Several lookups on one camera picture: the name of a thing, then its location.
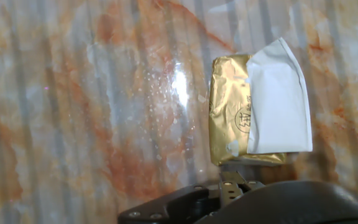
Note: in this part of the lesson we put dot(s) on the orange marble pattern mat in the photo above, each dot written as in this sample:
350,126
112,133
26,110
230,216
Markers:
73,93

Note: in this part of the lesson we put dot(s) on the gold foil tissue pack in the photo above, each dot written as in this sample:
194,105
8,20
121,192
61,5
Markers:
228,102

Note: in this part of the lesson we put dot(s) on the white paper napkin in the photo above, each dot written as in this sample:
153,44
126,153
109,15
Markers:
278,102

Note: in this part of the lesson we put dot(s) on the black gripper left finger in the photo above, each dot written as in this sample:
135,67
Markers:
182,205

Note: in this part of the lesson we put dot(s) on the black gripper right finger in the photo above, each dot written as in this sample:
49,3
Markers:
255,185

